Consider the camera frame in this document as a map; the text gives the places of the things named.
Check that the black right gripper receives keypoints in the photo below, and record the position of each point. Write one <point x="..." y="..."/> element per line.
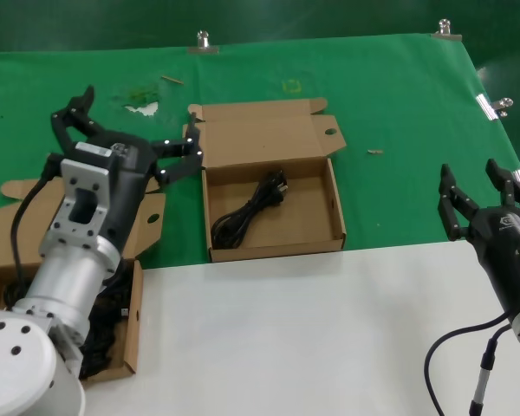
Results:
<point x="507" y="251"/>

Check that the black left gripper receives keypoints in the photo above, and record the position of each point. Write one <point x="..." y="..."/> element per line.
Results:
<point x="132" y="190"/>

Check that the open brown cardboard box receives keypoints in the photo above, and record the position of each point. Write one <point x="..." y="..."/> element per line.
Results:
<point x="134" y="320"/>
<point x="286" y="130"/>

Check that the small wooden stick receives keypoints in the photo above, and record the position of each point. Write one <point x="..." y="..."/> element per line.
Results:
<point x="172" y="79"/>

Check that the silver binder clip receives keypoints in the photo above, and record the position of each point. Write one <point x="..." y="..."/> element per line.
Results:
<point x="203" y="43"/>
<point x="489" y="108"/>
<point x="445" y="32"/>

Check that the small cardboard scrap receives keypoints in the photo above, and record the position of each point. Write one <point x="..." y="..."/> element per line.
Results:
<point x="375" y="151"/>

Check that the green tablecloth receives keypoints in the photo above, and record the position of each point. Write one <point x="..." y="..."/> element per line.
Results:
<point x="394" y="108"/>

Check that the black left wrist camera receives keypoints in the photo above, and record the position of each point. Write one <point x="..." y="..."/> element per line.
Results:
<point x="95" y="151"/>

